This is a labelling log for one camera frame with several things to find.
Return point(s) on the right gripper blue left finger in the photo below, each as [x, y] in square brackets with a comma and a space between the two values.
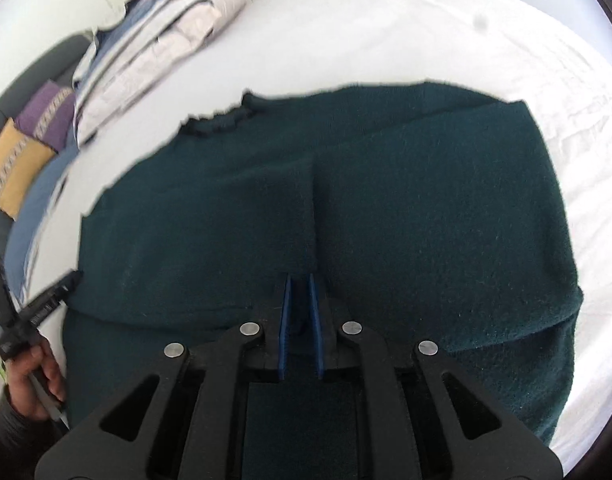
[283, 333]

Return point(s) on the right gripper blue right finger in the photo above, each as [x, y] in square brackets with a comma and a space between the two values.
[317, 330]

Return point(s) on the dark green knit sweater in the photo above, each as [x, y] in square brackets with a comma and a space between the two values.
[434, 223]

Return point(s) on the person's left hand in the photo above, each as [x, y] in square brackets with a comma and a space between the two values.
[32, 376]

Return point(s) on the yellow patterned cushion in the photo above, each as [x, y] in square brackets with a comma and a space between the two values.
[21, 160]

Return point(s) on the purple patterned cushion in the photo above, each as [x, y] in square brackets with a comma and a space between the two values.
[47, 117]

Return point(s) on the grey upholstered headboard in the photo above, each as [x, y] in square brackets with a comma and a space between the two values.
[57, 64]

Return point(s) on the white bed sheet mattress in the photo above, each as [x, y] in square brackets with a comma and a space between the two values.
[503, 48]

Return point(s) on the folded beige blue duvet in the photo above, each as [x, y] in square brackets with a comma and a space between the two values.
[129, 56]

